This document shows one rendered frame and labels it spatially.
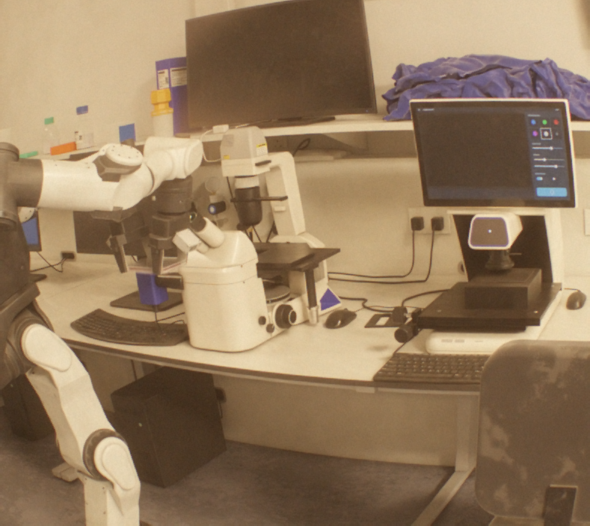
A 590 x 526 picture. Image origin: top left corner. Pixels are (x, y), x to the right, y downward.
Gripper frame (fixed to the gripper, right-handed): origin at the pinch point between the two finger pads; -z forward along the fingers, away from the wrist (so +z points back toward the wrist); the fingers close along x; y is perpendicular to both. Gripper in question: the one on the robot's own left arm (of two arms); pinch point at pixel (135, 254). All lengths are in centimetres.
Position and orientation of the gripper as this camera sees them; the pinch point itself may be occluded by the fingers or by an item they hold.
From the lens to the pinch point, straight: 187.4
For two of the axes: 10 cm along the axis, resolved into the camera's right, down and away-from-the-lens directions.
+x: 5.2, -2.2, 8.3
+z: -2.9, -9.5, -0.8
